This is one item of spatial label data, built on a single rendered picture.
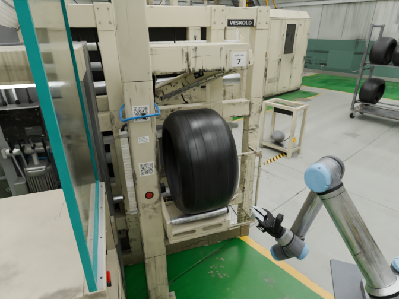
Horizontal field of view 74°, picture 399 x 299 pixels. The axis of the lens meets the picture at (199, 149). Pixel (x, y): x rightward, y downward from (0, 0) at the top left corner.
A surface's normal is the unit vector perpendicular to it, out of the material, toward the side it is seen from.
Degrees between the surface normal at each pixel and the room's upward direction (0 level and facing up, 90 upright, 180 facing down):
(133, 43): 90
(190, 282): 0
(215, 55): 90
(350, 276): 0
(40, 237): 0
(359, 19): 90
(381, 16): 90
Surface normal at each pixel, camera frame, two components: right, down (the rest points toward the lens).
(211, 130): 0.18, -0.52
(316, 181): -0.79, 0.18
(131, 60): 0.32, 0.40
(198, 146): 0.24, -0.29
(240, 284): 0.00, -0.91
